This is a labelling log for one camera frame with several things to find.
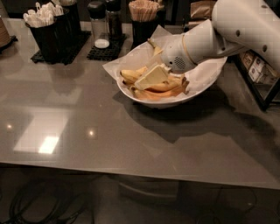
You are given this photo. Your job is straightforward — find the pepper shaker black lid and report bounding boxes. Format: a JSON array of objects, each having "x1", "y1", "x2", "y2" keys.
[{"x1": 105, "y1": 0, "x2": 123, "y2": 40}]

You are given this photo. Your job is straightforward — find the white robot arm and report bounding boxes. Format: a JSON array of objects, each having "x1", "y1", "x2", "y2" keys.
[{"x1": 149, "y1": 0, "x2": 280, "y2": 74}]

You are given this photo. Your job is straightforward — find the black rubber mat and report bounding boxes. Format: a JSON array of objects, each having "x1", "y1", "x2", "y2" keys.
[
  {"x1": 87, "y1": 34, "x2": 126, "y2": 61},
  {"x1": 31, "y1": 31, "x2": 91, "y2": 65}
]

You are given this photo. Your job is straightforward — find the black cables under table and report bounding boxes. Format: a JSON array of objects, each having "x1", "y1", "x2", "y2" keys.
[{"x1": 0, "y1": 174, "x2": 97, "y2": 224}]

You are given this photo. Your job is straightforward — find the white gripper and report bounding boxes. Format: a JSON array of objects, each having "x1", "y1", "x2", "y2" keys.
[{"x1": 135, "y1": 19, "x2": 222, "y2": 90}]

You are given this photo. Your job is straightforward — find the black cup behind cutlery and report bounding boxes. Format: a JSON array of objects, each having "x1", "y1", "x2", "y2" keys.
[{"x1": 53, "y1": 0, "x2": 81, "y2": 39}]

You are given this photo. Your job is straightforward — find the salt shaker black lid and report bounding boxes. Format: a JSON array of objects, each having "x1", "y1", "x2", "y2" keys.
[{"x1": 87, "y1": 0, "x2": 109, "y2": 49}]

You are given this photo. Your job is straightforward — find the black rubber mat centre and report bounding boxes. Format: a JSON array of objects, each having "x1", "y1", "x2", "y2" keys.
[{"x1": 87, "y1": 34, "x2": 126, "y2": 61}]

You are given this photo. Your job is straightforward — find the white bowl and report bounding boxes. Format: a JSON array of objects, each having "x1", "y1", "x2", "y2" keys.
[{"x1": 112, "y1": 42, "x2": 227, "y2": 109}]

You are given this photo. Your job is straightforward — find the stack of brown cups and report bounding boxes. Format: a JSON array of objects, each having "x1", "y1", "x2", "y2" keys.
[{"x1": 0, "y1": 17, "x2": 18, "y2": 53}]

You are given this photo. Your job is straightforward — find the bottom orange yellow banana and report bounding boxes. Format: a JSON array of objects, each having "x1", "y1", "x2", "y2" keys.
[{"x1": 129, "y1": 82, "x2": 188, "y2": 101}]

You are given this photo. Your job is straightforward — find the long spotted yellow banana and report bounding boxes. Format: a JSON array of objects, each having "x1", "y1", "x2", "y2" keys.
[{"x1": 120, "y1": 70, "x2": 189, "y2": 93}]

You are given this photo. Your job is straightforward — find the brown napkin dispenser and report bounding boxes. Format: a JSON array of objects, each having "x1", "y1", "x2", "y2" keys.
[{"x1": 184, "y1": 0, "x2": 216, "y2": 32}]

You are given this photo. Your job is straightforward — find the black cup of stir sticks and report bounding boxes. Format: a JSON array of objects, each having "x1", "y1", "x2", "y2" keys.
[{"x1": 129, "y1": 0, "x2": 166, "y2": 47}]

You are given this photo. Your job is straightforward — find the black cup of white cutlery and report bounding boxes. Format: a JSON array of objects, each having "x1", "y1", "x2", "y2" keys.
[{"x1": 23, "y1": 2, "x2": 70, "y2": 64}]

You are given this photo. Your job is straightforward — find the top curved yellow banana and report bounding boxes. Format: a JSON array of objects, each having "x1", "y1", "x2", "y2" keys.
[{"x1": 137, "y1": 38, "x2": 163, "y2": 74}]

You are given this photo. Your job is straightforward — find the white paper liner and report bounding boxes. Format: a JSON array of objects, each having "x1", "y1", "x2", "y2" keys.
[{"x1": 102, "y1": 24, "x2": 229, "y2": 104}]

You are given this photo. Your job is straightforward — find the black rubber mat left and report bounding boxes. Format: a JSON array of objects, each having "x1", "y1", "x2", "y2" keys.
[{"x1": 31, "y1": 31, "x2": 91, "y2": 65}]

